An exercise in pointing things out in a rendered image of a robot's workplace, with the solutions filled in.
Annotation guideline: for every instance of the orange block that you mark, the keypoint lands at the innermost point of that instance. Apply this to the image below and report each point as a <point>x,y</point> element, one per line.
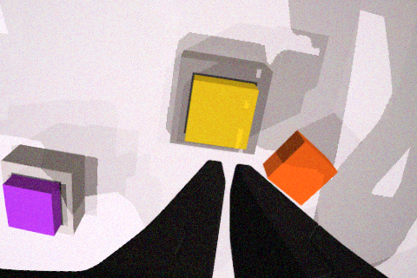
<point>298,168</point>

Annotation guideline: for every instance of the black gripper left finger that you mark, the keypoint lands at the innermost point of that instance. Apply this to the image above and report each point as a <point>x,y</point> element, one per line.
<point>179,243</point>

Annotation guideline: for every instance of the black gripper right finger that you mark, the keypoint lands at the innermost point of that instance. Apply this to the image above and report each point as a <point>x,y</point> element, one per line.
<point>271,237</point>

